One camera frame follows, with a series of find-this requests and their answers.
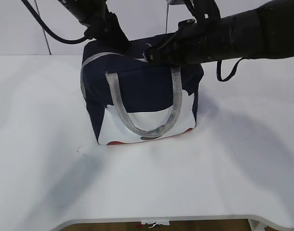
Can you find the navy blue lunch bag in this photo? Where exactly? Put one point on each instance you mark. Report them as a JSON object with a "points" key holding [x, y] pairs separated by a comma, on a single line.
{"points": [[130, 100]]}

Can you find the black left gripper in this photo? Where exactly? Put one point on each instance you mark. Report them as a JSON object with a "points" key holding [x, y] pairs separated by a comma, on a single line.
{"points": [[107, 29]]}

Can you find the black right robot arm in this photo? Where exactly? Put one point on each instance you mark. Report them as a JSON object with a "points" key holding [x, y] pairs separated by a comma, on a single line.
{"points": [[266, 32]]}

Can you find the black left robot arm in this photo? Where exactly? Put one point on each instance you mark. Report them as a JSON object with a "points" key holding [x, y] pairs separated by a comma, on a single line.
{"points": [[86, 10]]}

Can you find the white table leg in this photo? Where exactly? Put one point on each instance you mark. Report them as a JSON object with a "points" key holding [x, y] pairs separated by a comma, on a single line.
{"points": [[256, 225]]}

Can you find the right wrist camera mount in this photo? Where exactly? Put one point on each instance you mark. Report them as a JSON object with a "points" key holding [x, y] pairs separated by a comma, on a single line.
{"points": [[202, 10]]}

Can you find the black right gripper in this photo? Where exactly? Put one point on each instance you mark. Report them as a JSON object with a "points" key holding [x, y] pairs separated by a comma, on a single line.
{"points": [[190, 44]]}

